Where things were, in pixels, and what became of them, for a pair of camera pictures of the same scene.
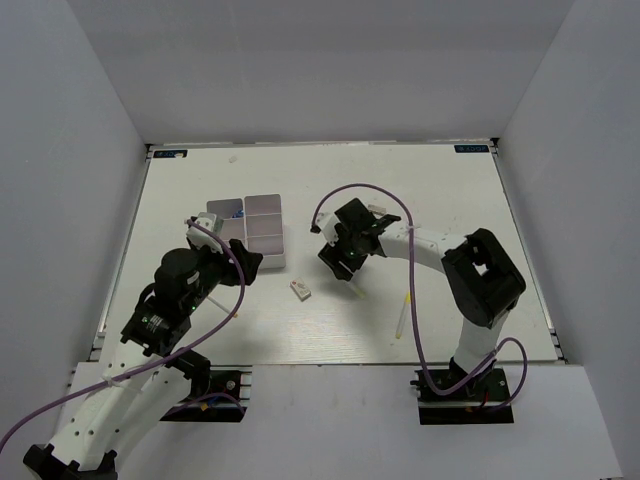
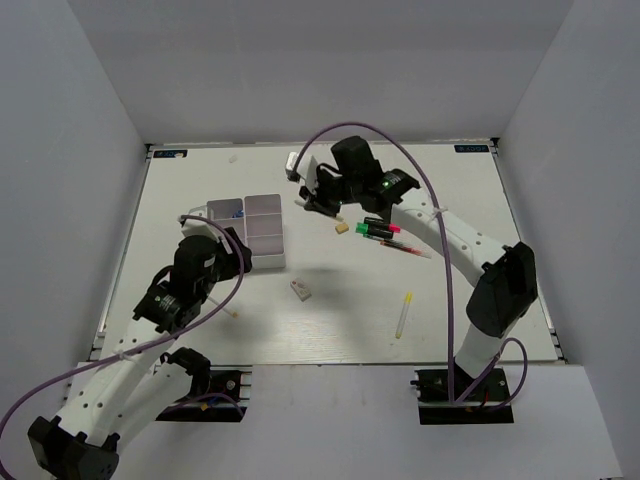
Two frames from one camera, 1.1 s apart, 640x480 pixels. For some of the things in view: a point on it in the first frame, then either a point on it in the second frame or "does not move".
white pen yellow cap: (407, 301) does not move
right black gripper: (332, 255) -> (314, 199)
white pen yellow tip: (359, 291) -> (304, 203)
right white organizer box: (264, 228) does not move
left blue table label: (170, 154) does not move
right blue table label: (474, 148) does not move
